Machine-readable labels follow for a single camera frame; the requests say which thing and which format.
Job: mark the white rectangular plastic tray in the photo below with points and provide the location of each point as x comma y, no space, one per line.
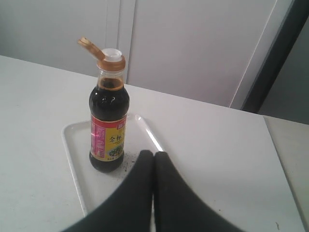
94,187

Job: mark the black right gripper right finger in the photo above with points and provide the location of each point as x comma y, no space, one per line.
177,207

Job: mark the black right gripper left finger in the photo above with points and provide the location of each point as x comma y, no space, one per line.
129,207

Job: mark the dark soy sauce bottle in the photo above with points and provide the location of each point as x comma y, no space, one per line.
109,104

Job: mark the dark vertical post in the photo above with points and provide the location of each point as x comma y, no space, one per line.
281,47

